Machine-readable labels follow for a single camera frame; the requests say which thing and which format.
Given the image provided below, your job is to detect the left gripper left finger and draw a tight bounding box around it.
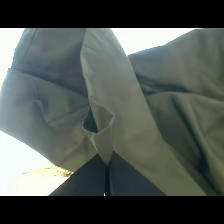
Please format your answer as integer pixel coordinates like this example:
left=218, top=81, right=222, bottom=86
left=49, top=153, right=108, bottom=197

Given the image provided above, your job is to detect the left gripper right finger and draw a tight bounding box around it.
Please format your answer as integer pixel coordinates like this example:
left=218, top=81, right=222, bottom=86
left=107, top=150, right=167, bottom=197

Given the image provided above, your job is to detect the grey-green garment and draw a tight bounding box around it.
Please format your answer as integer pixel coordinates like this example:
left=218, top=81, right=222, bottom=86
left=0, top=27, right=224, bottom=197

